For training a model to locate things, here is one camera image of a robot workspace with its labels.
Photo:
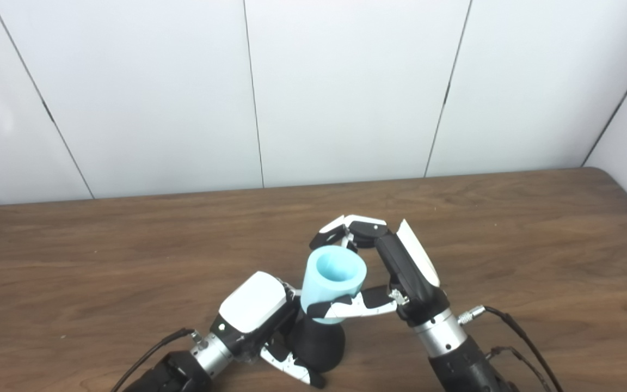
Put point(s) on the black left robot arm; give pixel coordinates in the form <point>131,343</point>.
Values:
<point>177,375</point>

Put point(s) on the black flared nozzle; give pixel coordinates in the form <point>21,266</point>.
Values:
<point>319,343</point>

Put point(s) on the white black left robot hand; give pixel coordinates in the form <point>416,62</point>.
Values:
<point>253,305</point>

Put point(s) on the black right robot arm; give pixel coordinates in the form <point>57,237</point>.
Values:
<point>460,354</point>

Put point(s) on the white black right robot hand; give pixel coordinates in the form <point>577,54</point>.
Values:
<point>406,272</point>

